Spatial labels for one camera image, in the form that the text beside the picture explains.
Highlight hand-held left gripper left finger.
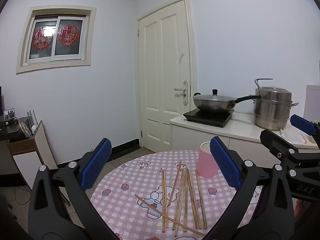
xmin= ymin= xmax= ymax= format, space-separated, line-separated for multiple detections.
xmin=28 ymin=138 xmax=119 ymax=240

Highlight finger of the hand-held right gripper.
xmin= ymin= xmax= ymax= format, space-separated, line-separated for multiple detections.
xmin=260 ymin=129 xmax=320 ymax=202
xmin=290 ymin=114 xmax=320 ymax=145

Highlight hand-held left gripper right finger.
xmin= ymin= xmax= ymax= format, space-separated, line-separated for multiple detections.
xmin=205 ymin=136 xmax=295 ymax=240

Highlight pink cup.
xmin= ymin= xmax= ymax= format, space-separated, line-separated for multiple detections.
xmin=196 ymin=141 xmax=219 ymax=178

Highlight bunch of wooden chopsticks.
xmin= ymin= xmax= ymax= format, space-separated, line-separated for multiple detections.
xmin=134 ymin=159 xmax=208 ymax=237

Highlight white paper packet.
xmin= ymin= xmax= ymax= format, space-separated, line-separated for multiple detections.
xmin=279 ymin=129 xmax=316 ymax=145

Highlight white panel board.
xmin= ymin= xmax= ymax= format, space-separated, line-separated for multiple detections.
xmin=306 ymin=84 xmax=320 ymax=120

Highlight stainless steel steamer pot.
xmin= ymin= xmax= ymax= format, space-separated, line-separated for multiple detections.
xmin=253 ymin=78 xmax=299 ymax=131

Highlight pink checked bear tablecloth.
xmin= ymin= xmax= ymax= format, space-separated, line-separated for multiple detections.
xmin=90 ymin=150 xmax=265 ymax=240

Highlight white counter cabinet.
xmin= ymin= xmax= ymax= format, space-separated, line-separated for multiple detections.
xmin=169 ymin=111 xmax=320 ymax=163

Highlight black induction cooker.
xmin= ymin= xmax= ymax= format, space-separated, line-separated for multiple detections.
xmin=183 ymin=109 xmax=235 ymax=128

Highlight glass wok lid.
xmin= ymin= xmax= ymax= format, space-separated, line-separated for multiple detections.
xmin=193 ymin=89 xmax=237 ymax=104

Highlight thin metal rods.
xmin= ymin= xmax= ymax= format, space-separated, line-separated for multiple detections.
xmin=27 ymin=109 xmax=38 ymax=127

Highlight round glass lid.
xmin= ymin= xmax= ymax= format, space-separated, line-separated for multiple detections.
xmin=19 ymin=118 xmax=33 ymax=138

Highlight dark wooden desk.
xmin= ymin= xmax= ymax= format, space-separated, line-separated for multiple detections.
xmin=0 ymin=121 xmax=38 ymax=155

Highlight white panelled door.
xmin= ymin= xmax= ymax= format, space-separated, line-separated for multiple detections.
xmin=136 ymin=0 xmax=198 ymax=153

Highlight cream framed sliding window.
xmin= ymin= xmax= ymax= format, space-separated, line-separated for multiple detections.
xmin=16 ymin=5 xmax=97 ymax=74

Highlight red round window decal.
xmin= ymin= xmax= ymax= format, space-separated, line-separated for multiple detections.
xmin=32 ymin=26 xmax=54 ymax=48
xmin=58 ymin=24 xmax=80 ymax=46

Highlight steel wok black handle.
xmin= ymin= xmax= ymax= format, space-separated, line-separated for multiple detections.
xmin=192 ymin=94 xmax=262 ymax=114

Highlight metal door handle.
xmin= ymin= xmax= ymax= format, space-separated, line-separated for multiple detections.
xmin=174 ymin=80 xmax=188 ymax=106

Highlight black floor cable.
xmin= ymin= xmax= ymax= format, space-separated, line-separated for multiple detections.
xmin=14 ymin=186 xmax=33 ymax=205

